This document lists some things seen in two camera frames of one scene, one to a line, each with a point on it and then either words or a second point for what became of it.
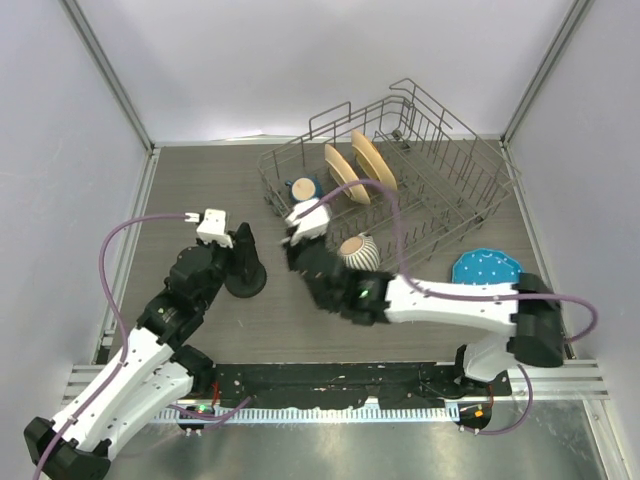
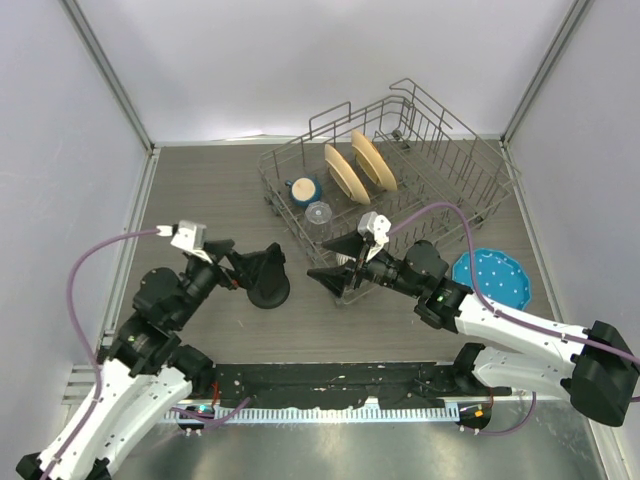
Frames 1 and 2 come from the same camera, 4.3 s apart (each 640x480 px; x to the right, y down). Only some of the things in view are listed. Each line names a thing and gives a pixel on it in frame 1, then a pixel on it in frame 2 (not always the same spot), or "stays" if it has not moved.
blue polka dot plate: x=486 y=266 stays
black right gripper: x=292 y=250 -> x=334 y=278
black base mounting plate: x=380 y=385 stays
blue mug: x=304 y=188 stays
